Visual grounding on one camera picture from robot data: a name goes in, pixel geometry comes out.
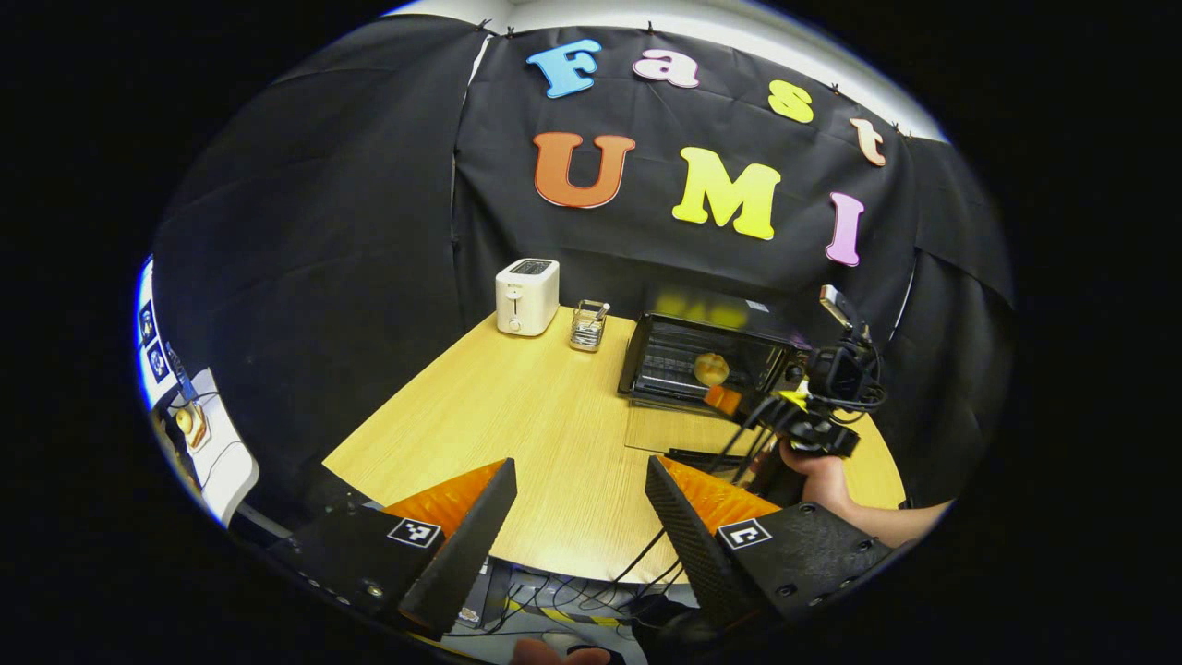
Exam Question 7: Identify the white side table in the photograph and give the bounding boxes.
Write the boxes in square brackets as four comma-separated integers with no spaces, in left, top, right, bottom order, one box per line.
[151,368,261,529]

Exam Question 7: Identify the black backdrop cloth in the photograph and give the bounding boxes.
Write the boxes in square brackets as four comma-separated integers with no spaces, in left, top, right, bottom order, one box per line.
[152,14,1015,532]

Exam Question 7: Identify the bundle of black cables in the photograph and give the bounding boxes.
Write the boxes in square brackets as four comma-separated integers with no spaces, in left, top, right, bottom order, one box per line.
[480,526,712,647]

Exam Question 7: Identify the small metal wire rack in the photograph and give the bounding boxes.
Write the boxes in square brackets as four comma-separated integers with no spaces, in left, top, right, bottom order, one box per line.
[570,300,610,353]

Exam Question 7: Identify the computer monitor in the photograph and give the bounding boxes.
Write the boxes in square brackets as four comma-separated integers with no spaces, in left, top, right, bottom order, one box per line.
[136,257,199,412]

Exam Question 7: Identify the black electric oven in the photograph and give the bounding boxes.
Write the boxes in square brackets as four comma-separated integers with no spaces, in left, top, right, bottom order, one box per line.
[617,286,814,467]

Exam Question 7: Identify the white toaster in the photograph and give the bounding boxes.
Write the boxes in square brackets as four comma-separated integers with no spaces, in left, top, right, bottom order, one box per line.
[495,258,561,337]

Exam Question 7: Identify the tan round object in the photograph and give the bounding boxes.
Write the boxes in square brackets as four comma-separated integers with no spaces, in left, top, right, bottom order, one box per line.
[174,402,210,452]

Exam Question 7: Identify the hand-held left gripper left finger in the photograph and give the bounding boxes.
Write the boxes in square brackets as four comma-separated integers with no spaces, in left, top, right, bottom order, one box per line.
[266,457,518,638]

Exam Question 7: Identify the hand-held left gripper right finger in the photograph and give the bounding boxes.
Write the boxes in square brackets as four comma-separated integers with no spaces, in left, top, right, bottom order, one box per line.
[645,454,897,631]

